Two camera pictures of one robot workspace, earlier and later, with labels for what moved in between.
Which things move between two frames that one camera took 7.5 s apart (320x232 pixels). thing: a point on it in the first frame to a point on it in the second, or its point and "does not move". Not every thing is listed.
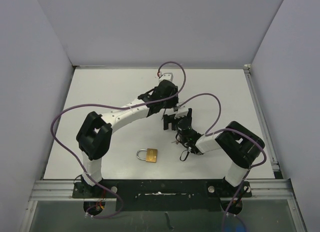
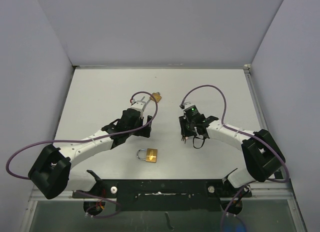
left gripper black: x=172 y=103 to x=143 y=132
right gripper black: x=170 y=119 to x=183 y=120
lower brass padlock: x=151 y=154 does not move
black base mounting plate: x=173 y=195 does not move
